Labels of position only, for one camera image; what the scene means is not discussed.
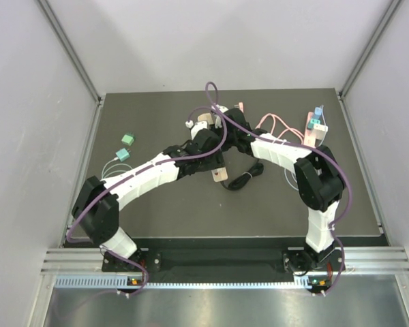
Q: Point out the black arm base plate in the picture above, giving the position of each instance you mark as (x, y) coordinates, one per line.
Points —
(273, 260)

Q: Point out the teal charger plug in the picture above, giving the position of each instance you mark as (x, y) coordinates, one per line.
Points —
(122, 154)

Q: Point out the light blue charger plug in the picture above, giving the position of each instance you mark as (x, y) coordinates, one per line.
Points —
(317, 112)

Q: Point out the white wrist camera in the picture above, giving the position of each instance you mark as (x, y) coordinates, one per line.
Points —
(195, 127)
(219, 116)

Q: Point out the aluminium frame rail front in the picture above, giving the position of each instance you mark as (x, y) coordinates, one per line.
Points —
(359, 260)

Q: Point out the pink power strip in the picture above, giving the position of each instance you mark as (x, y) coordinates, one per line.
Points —
(311, 138)

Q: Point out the green charger plug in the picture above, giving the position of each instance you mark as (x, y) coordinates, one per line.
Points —
(128, 139)

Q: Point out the teal dual usb charger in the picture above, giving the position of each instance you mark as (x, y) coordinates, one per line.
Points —
(314, 121)

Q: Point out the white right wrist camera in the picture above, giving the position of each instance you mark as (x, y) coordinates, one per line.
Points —
(219, 116)

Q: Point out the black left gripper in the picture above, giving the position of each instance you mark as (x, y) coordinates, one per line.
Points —
(215, 161)

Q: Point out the aluminium frame post left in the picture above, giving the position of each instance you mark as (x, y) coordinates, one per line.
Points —
(66, 44)

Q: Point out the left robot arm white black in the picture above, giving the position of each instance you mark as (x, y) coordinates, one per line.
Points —
(97, 207)

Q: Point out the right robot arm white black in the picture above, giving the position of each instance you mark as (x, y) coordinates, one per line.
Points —
(320, 181)

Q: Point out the aluminium frame post right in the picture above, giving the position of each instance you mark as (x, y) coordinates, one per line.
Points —
(368, 50)

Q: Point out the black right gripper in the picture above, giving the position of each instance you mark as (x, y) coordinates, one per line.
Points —
(224, 148)

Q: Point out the beige power strip red sockets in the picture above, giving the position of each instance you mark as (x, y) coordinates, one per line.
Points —
(219, 173)

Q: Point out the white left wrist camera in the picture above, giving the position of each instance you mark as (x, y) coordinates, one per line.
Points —
(195, 127)

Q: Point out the white flat charger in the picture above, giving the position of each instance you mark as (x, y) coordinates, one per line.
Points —
(321, 129)

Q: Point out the aluminium frame post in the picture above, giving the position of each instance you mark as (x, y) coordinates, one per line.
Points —
(368, 50)
(66, 44)

